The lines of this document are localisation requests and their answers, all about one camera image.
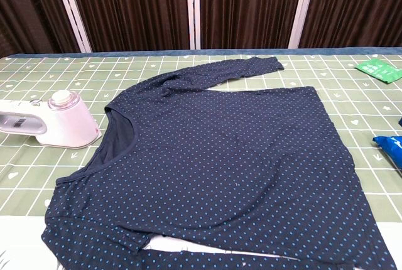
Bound navy polka dot shirt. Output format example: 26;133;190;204
40;56;398;270

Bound white handheld garment steamer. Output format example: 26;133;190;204
0;89;103;151

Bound blue table pad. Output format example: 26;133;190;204
0;46;402;60

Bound brown pleated screen panel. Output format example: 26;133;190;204
0;0;85;59
193;0;315;50
55;0;195;53
290;0;402;50

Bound green checked tablecloth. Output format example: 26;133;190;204
0;53;402;270

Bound green plastic packet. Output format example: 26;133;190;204
354;58;402;85

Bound blue tissue packet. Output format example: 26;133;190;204
372;134;402;170

